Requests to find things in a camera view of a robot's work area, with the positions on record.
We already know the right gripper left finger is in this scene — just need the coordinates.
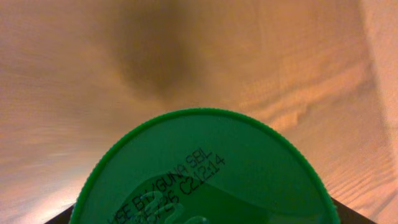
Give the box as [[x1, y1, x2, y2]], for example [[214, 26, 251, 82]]
[[45, 204, 75, 224]]

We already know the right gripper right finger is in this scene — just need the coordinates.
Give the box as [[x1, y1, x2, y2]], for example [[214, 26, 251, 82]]
[[332, 198, 377, 224]]

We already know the green lid jar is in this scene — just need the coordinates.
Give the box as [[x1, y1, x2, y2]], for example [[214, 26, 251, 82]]
[[70, 108, 340, 223]]

